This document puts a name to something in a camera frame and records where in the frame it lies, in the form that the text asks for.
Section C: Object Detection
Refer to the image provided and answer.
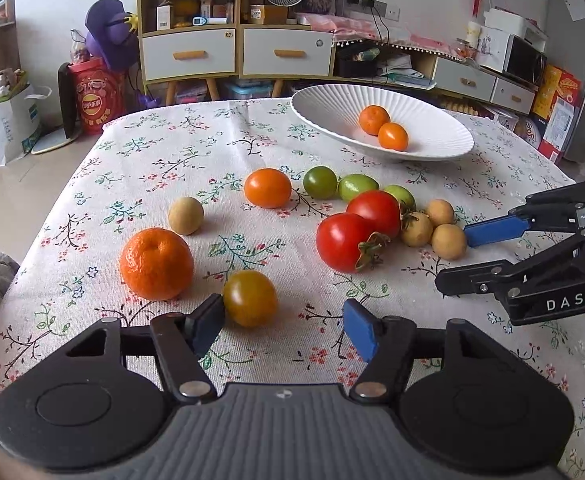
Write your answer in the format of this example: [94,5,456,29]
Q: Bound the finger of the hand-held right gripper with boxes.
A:
[463,178,585,249]
[435,229,585,307]

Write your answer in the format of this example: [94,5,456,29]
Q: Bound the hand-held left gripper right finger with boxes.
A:
[343,299,518,404]

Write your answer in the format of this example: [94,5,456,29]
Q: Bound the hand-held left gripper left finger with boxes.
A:
[65,294,226,404]

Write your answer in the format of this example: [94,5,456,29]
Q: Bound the tan longan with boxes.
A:
[425,199,456,227]
[168,197,204,236]
[431,223,468,261]
[400,211,434,248]

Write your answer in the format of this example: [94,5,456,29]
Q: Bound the yellow tomato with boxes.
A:
[222,270,278,328]

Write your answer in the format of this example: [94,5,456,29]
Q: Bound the large orange mandarin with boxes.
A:
[119,227,194,301]

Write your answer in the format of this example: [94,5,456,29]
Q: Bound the red tomato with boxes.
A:
[346,190,402,238]
[316,212,391,274]

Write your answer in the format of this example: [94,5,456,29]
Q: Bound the orange tomato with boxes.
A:
[244,168,292,209]

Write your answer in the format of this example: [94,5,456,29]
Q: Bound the white ribbed plate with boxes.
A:
[290,85,475,162]

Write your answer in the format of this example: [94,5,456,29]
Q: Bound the small orange mandarin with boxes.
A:
[378,122,409,152]

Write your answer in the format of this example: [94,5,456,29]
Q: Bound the grey drawer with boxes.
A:
[433,57,497,103]
[493,79,537,115]

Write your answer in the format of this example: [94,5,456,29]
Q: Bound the yellow red carton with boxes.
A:
[537,65,583,161]

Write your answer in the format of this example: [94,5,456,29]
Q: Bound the dark green tomato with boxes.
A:
[303,166,338,199]

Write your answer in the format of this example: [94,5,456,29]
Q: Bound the microwave oven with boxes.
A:
[477,25,548,86]

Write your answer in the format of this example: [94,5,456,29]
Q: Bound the long low wooden cabinet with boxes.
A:
[335,42,538,116]

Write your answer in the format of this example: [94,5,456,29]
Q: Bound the grey refrigerator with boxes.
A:
[545,0,585,163]

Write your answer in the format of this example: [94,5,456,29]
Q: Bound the floral tablecloth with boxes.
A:
[0,97,585,480]

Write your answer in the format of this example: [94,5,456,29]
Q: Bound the white appliance box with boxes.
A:
[483,7,548,39]

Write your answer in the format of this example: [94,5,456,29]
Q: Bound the black box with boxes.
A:
[335,52,377,79]

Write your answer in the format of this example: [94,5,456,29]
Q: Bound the clear plastic storage box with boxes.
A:
[175,82,208,106]

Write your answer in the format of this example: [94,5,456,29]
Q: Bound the blue lidded storage box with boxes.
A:
[222,79,273,101]

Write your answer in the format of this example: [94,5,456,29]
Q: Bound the low wooden drawer cabinet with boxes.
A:
[237,0,338,98]

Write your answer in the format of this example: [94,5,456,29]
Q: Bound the pink cloth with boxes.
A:
[300,14,473,56]

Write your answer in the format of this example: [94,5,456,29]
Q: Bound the red snack bucket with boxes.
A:
[68,57,126,136]

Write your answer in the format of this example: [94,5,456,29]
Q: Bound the black panel on white base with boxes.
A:
[31,62,82,155]

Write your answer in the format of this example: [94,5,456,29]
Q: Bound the white paper bag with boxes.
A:
[0,84,52,167]

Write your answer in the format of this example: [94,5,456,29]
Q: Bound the cardboard box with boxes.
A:
[249,5,289,25]

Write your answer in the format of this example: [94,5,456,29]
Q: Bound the purple plush toy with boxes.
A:
[83,0,140,73]

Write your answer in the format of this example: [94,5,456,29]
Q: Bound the plush toys in bag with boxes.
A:
[0,67,26,98]

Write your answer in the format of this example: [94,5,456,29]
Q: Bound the tall wooden shelf cabinet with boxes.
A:
[136,0,242,106]

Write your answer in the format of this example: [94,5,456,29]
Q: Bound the wall sockets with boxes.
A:
[347,0,401,18]

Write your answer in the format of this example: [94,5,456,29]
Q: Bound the white drawer with orange handle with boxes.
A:
[142,30,236,81]
[242,27,334,78]

